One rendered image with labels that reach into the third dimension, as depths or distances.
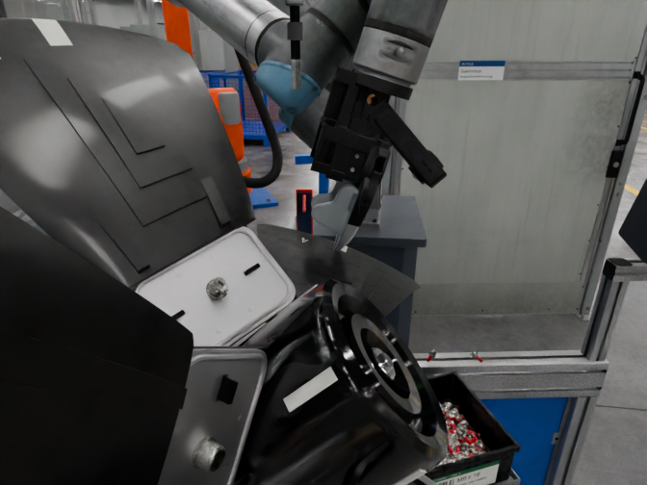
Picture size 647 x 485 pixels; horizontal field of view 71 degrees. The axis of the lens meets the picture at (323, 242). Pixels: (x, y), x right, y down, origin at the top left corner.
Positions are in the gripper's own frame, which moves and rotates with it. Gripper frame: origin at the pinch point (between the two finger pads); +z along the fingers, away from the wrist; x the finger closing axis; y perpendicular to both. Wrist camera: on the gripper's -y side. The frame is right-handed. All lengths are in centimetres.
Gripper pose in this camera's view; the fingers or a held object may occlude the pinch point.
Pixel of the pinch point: (344, 242)
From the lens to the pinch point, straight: 58.0
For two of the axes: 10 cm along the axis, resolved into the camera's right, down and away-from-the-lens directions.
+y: -9.5, -2.6, -1.5
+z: -3.0, 8.8, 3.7
